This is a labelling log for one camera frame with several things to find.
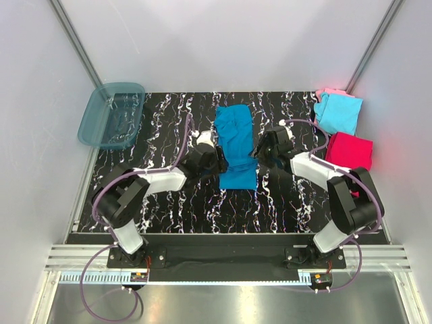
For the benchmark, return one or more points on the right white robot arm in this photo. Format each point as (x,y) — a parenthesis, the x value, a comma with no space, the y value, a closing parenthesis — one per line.
(355,206)

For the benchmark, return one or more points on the teal plastic bin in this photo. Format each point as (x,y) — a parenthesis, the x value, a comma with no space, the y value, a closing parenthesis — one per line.
(112,116)

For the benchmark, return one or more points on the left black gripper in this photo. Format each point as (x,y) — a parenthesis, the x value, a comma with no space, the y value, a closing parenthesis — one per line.
(221,165)

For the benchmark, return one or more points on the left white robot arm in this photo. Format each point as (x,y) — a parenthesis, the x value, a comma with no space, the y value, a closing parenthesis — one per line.
(120,196)

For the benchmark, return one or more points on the red folded shirt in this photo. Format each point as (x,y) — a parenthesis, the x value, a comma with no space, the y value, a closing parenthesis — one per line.
(349,151)

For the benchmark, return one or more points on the light blue folded shirt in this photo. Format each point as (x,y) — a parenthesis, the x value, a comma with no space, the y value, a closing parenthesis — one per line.
(338,113)

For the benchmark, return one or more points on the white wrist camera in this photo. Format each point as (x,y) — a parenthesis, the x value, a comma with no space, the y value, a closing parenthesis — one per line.
(283,123)
(205,137)

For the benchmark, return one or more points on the white slotted cable duct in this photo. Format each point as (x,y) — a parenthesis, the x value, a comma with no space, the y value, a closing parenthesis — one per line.
(157,279)

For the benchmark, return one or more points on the pink folded shirt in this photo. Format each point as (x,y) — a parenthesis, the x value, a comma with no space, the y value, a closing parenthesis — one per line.
(329,92)

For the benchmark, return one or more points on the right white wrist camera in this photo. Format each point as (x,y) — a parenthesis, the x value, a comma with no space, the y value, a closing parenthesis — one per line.
(283,123)

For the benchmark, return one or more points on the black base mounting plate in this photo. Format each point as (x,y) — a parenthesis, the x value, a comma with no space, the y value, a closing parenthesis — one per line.
(255,256)

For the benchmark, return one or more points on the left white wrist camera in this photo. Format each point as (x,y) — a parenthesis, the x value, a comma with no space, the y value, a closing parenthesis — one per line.
(205,137)

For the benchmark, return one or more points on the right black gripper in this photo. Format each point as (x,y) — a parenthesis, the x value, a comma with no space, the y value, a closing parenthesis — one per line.
(258,151)

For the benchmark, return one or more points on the blue t shirt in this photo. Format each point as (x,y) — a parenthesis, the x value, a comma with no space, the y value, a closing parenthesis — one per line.
(234,126)

